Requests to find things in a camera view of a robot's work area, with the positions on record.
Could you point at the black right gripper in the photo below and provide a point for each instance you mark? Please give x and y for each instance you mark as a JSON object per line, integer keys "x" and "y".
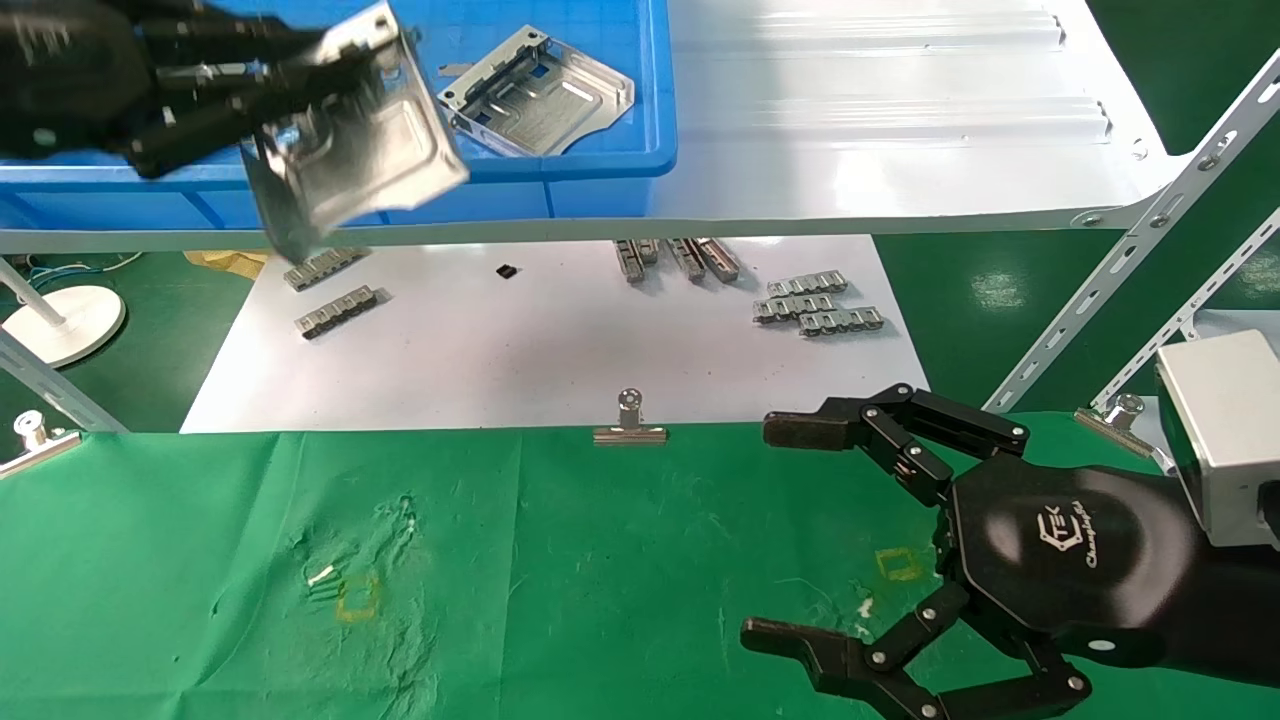
{"x": 1080, "y": 560}

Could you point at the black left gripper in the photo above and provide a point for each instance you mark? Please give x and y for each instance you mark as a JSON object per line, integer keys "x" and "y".
{"x": 70, "y": 80}

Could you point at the silver sheet metal bracket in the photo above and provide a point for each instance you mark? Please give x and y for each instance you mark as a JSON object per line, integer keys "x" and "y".
{"x": 380, "y": 160}
{"x": 540, "y": 100}

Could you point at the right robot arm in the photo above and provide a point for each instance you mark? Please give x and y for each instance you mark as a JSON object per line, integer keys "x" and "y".
{"x": 1250, "y": 620}

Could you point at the yellow plastic bag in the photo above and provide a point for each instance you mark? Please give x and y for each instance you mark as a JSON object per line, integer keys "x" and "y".
{"x": 230, "y": 262}

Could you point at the silver binder clip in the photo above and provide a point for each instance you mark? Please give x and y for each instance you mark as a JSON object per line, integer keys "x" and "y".
{"x": 1115, "y": 425}
{"x": 630, "y": 433}
{"x": 40, "y": 448}

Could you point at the white floor lamp stand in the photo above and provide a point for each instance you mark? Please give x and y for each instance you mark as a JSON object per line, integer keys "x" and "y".
{"x": 70, "y": 320}

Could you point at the green table cloth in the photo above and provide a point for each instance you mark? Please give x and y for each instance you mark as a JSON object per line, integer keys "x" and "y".
{"x": 600, "y": 580}

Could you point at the white metal storage rack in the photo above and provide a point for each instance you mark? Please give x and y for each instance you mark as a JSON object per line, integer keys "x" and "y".
{"x": 1180, "y": 325}

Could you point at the white metal shelf board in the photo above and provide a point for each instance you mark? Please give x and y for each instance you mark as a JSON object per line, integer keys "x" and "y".
{"x": 880, "y": 150}

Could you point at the blue plastic bin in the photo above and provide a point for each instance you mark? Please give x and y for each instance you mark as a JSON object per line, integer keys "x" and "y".
{"x": 640, "y": 150}

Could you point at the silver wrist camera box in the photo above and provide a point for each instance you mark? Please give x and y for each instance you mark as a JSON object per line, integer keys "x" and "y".
{"x": 1220, "y": 430}

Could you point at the white perforated shelf post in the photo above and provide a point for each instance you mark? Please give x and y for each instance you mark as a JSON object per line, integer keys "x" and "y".
{"x": 60, "y": 390}
{"x": 1130, "y": 245}

